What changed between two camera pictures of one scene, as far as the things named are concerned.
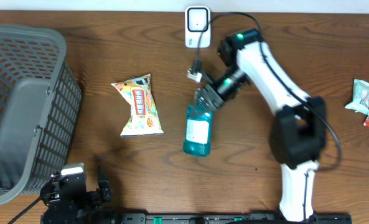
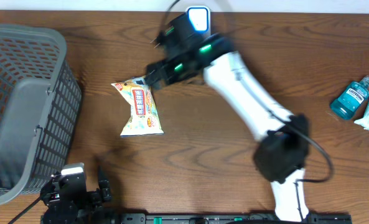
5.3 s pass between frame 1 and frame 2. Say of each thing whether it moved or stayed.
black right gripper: moved
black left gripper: stayed
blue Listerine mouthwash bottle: moved
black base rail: stayed
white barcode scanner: stayed
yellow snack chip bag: stayed
